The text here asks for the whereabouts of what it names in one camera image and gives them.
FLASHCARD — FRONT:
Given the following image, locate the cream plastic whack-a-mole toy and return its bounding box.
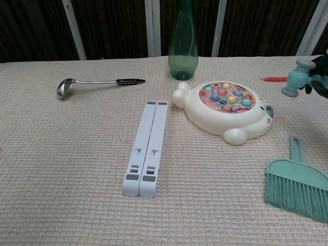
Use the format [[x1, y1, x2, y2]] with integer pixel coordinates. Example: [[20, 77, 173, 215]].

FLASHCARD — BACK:
[[172, 81, 275, 146]]

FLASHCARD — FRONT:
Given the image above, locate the teal hand brush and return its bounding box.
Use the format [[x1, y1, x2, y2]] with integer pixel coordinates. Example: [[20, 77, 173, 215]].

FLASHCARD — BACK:
[[264, 137, 328, 223]]

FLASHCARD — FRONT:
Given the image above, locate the green glass bottle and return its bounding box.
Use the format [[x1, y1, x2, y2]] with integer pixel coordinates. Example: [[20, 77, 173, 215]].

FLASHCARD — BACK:
[[168, 0, 200, 80]]

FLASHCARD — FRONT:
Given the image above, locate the white metal post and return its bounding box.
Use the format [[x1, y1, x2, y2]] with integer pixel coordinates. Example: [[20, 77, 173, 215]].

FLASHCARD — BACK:
[[211, 0, 228, 58], [144, 0, 161, 57], [296, 0, 328, 56], [61, 0, 87, 61]]

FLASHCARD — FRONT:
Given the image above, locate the teal grey toy hammer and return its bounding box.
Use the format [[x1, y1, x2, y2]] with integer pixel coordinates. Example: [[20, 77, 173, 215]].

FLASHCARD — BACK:
[[281, 58, 317, 98]]

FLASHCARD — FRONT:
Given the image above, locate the dark brown curtain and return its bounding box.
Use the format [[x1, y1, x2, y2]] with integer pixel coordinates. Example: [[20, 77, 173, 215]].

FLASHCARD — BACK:
[[0, 0, 328, 64]]

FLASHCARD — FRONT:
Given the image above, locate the beige woven table cloth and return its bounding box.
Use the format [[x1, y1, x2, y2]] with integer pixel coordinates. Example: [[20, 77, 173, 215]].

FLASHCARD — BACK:
[[0, 54, 328, 246]]

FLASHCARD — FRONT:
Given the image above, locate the red orange stick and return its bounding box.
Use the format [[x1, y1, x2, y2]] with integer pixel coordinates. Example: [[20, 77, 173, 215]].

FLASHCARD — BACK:
[[262, 76, 288, 83]]

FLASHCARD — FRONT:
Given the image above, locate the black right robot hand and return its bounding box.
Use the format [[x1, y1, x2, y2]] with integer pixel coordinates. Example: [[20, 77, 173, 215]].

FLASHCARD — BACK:
[[300, 48, 328, 99]]

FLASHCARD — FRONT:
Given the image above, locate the white folding laptop stand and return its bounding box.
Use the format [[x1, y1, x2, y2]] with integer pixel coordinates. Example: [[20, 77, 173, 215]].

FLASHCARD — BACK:
[[122, 100, 169, 199]]

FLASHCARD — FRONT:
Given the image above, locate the steel ladle black handle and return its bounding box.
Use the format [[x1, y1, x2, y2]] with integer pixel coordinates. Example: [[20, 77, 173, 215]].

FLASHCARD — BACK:
[[56, 78, 146, 100]]

